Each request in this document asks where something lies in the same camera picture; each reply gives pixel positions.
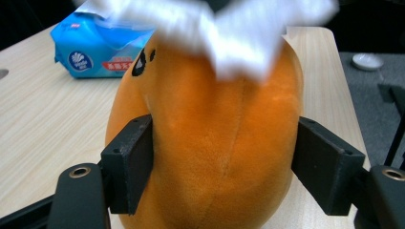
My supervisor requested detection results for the orange plush toy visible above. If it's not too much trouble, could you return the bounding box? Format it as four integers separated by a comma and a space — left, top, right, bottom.
104, 30, 305, 229

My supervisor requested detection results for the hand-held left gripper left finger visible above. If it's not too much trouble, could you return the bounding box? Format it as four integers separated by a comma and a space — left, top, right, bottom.
100, 114, 155, 215

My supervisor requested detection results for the blue wet wipes pack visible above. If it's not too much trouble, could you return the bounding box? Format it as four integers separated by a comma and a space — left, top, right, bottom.
50, 9, 157, 79

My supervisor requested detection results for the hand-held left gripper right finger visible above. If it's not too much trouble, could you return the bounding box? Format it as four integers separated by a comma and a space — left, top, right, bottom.
290, 116, 366, 217

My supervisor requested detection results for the white round lid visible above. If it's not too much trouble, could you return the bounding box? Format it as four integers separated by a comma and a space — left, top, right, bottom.
351, 52, 385, 72

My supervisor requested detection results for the white wet wipe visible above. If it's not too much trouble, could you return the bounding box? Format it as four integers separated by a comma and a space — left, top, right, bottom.
73, 0, 340, 82

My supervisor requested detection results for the black stand base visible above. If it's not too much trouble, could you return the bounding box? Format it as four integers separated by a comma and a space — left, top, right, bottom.
376, 83, 405, 171

